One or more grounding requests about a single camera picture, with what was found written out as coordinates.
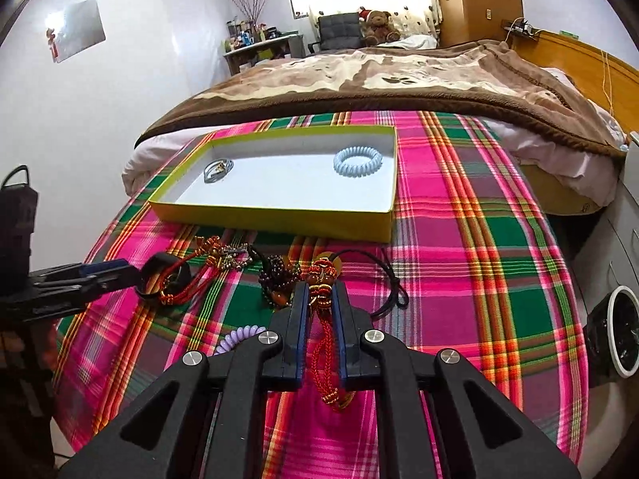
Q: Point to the yellow-green shallow box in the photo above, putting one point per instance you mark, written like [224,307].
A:
[335,182]

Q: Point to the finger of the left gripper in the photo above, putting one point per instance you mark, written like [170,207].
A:
[106,269]
[85,286]

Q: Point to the silver wall poster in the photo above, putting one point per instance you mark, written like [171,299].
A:
[74,29]

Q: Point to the black cord teal bead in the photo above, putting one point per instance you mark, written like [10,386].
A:
[397,298]

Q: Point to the brown teddy bear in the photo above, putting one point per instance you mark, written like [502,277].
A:
[377,27]

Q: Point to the white pillow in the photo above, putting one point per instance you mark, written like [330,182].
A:
[414,42]

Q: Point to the red cord tassel charm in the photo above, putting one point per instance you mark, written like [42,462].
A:
[212,250]

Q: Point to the red knot cord charm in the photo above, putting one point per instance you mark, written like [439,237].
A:
[320,278]

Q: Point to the dark grey chair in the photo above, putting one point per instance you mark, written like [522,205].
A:
[338,32]

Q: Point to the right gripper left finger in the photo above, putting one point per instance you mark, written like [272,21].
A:
[203,417]

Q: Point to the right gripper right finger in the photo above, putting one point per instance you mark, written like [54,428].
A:
[437,415]

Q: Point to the black wristband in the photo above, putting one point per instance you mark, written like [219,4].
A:
[162,275]

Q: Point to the wooden headboard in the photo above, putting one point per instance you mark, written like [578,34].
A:
[600,76]

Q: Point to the white nightstand drawers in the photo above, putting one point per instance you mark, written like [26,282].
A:
[609,257]

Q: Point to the brown fleece blanket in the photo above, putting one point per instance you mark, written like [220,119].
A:
[482,78]

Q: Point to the black bin white rim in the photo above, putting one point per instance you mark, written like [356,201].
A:
[612,337]

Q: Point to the pink plaid cloth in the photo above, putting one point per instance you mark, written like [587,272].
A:
[471,247]

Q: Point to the cluttered wooden desk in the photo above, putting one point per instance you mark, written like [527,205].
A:
[252,46]

